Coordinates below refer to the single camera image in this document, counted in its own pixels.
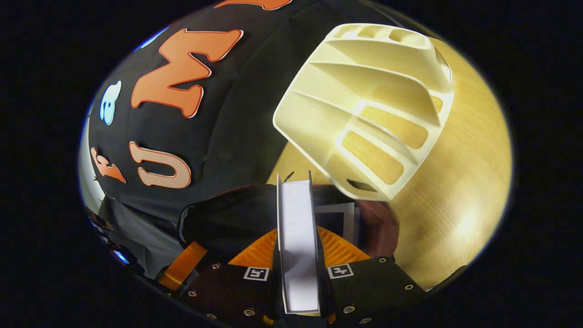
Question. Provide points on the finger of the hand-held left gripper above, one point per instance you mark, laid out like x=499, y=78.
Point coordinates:
x=182, y=266

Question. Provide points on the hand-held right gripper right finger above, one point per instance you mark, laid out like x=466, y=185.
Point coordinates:
x=369, y=291

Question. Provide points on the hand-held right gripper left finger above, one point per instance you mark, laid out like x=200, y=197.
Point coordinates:
x=227, y=291

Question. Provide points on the maroon schoolbag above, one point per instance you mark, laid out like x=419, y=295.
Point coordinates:
x=227, y=218

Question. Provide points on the blue book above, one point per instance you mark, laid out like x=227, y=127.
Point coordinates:
x=351, y=228

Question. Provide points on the black and white book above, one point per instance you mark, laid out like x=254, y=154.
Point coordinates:
x=298, y=246

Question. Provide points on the white bookshelf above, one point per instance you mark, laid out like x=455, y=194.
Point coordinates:
x=319, y=118

